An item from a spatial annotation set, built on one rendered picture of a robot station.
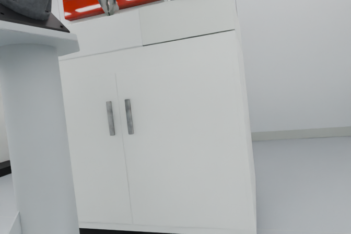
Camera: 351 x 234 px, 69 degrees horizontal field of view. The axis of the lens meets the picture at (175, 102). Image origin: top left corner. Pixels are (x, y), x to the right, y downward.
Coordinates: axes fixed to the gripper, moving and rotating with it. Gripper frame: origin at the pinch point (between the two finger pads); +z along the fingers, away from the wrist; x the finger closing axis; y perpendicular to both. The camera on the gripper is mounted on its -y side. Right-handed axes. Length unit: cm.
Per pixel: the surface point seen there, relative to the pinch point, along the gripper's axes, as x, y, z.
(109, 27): -1.8, -4.0, 6.7
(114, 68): -1.8, -3.9, 23.1
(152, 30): -19.7, -4.0, 11.2
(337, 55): -139, 207, 14
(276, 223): -58, 22, 98
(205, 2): -40.7, -4.0, 5.1
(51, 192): 3, -39, 60
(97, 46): 4.7, -3.9, 13.2
